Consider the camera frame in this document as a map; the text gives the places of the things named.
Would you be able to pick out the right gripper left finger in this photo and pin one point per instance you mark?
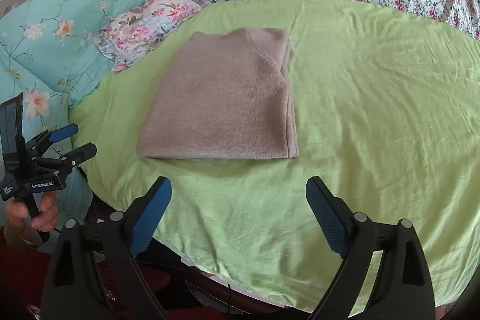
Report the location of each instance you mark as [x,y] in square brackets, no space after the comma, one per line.
[73,288]

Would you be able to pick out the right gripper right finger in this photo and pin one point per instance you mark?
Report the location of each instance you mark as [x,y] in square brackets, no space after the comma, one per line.
[402,288]

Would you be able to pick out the beige knit sweater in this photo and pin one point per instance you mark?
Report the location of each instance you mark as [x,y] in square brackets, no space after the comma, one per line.
[224,96]

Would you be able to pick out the person's left hand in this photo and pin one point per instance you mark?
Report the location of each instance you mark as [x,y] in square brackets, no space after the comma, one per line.
[46,221]

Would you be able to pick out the teal floral quilt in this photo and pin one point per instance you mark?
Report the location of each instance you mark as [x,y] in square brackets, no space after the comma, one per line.
[49,58]

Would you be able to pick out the pastel floral pillow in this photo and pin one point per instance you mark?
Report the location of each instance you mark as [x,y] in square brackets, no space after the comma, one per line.
[127,38]

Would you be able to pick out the green bed sheet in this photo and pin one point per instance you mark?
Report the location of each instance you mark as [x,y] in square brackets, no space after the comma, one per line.
[387,115]

